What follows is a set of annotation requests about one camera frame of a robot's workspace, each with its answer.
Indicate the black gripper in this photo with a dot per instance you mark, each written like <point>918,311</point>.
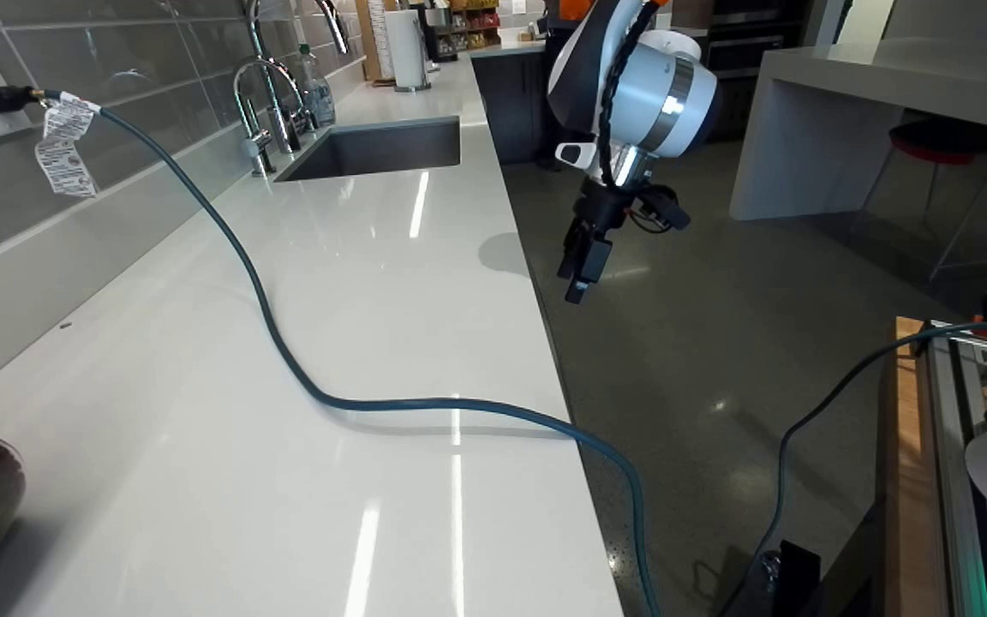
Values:
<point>599,213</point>

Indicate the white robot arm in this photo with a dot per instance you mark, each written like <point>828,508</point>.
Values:
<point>630,94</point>

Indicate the undermount kitchen sink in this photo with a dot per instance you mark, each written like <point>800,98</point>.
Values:
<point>373,150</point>

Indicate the white paper towel roll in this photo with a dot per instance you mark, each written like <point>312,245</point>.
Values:
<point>407,48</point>

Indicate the chrome kitchen faucet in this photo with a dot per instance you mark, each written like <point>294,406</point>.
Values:
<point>273,106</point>

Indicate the red bar stool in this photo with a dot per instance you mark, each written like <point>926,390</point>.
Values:
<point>939,142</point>

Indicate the silver tape label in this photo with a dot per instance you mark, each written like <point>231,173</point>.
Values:
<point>67,120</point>

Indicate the black power plug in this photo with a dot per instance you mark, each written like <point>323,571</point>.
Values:
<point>19,98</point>

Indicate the aluminium frame rail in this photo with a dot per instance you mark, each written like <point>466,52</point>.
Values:
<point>974,480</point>

